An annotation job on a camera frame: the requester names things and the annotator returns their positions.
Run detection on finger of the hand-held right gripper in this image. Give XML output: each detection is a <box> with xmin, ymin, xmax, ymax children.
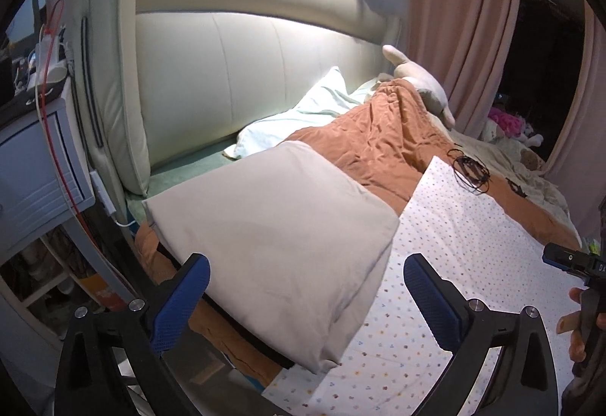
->
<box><xmin>544</xmin><ymin>243</ymin><xmax>589</xmax><ymax>275</ymax></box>

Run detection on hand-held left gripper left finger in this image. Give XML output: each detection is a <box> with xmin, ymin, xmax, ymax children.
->
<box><xmin>54</xmin><ymin>254</ymin><xmax>211</xmax><ymax>416</ymax></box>

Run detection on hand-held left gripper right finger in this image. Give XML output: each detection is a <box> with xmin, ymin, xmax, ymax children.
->
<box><xmin>403</xmin><ymin>254</ymin><xmax>563</xmax><ymax>416</ymax></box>

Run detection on beige jacket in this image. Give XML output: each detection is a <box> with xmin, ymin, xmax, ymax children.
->
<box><xmin>142</xmin><ymin>140</ymin><xmax>401</xmax><ymax>374</ymax></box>

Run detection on person's right forearm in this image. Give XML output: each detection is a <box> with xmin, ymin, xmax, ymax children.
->
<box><xmin>562</xmin><ymin>361</ymin><xmax>606</xmax><ymax>416</ymax></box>

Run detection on black folded clothes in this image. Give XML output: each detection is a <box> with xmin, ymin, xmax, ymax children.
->
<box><xmin>154</xmin><ymin>241</ymin><xmax>297</xmax><ymax>372</ymax></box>

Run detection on person's right hand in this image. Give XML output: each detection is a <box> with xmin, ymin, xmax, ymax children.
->
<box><xmin>556</xmin><ymin>287</ymin><xmax>592</xmax><ymax>365</ymax></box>

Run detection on beige crumpled blanket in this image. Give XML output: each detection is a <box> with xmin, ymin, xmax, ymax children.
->
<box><xmin>450</xmin><ymin>123</ymin><xmax>576</xmax><ymax>227</ymax></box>

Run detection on white dotted blanket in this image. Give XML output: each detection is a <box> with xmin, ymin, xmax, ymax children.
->
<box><xmin>262</xmin><ymin>156</ymin><xmax>585</xmax><ymax>416</ymax></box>

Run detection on orange box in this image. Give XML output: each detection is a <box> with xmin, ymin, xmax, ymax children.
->
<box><xmin>92</xmin><ymin>287</ymin><xmax>125</xmax><ymax>318</ymax></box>

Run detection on small black object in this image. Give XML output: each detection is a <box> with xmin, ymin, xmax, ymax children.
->
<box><xmin>506</xmin><ymin>177</ymin><xmax>529</xmax><ymax>199</ymax></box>

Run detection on brown plush toy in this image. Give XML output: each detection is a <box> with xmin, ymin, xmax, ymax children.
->
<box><xmin>518</xmin><ymin>150</ymin><xmax>543</xmax><ymax>171</ymax></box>

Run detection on small white plush toy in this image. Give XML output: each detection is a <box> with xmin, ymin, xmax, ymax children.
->
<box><xmin>518</xmin><ymin>120</ymin><xmax>545</xmax><ymax>147</ymax></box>

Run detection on green bed sheet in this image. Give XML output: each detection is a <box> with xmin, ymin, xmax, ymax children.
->
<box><xmin>124</xmin><ymin>139</ymin><xmax>247</xmax><ymax>227</ymax></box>

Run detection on pink plush toy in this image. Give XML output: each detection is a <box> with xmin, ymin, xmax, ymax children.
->
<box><xmin>487</xmin><ymin>108</ymin><xmax>522</xmax><ymax>136</ymax></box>

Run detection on orange quilt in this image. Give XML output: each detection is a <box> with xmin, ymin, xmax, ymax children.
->
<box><xmin>135</xmin><ymin>78</ymin><xmax>583</xmax><ymax>386</ymax></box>

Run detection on dark window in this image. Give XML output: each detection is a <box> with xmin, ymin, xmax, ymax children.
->
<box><xmin>492</xmin><ymin>0</ymin><xmax>588</xmax><ymax>161</ymax></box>

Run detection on blue-grey bedside cabinet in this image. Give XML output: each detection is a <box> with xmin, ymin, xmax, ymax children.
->
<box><xmin>0</xmin><ymin>75</ymin><xmax>95</xmax><ymax>265</ymax></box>

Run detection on grey pillow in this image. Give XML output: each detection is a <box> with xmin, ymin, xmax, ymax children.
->
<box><xmin>381</xmin><ymin>44</ymin><xmax>456</xmax><ymax>129</ymax></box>

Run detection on pale white pillow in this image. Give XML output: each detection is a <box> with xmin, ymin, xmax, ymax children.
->
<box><xmin>222</xmin><ymin>66</ymin><xmax>377</xmax><ymax>160</ymax></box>

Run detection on cream padded headboard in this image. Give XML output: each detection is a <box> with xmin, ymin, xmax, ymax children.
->
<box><xmin>45</xmin><ymin>0</ymin><xmax>403</xmax><ymax>196</ymax></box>

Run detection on black cable bundle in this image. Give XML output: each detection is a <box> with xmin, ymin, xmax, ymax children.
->
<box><xmin>447</xmin><ymin>146</ymin><xmax>493</xmax><ymax>194</ymax></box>

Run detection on white charger cable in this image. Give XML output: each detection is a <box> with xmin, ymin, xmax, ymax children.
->
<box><xmin>90</xmin><ymin>170</ymin><xmax>138</xmax><ymax>228</ymax></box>

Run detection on red cable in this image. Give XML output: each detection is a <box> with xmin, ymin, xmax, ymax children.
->
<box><xmin>35</xmin><ymin>0</ymin><xmax>102</xmax><ymax>251</ymax></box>

